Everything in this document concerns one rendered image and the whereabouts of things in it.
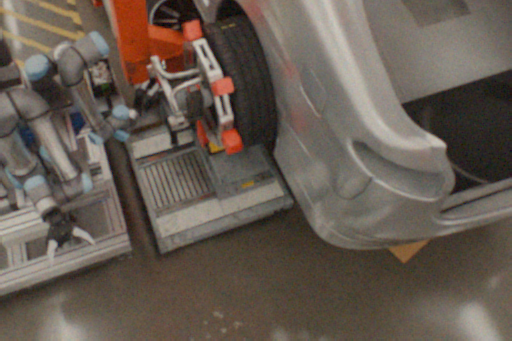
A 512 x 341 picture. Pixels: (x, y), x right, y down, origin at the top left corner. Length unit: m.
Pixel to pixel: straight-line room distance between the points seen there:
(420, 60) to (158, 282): 1.82
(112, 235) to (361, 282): 1.39
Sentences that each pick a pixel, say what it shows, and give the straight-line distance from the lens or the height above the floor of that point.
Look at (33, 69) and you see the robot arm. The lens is 2.67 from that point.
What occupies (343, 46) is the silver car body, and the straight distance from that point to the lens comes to 1.83.
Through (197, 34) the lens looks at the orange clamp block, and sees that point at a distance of 2.64.
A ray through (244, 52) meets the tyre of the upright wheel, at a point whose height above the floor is 1.17.
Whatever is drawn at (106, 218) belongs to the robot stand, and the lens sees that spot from 3.09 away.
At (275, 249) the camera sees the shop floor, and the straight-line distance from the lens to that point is 3.24.
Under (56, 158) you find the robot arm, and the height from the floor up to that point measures 1.25.
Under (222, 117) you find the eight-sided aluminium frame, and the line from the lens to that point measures 2.46.
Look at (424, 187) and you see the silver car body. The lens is 1.94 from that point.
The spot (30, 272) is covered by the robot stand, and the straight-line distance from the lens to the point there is 3.06.
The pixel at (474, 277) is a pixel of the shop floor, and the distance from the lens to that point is 3.49.
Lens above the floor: 3.00
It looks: 54 degrees down
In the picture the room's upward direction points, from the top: 1 degrees counter-clockwise
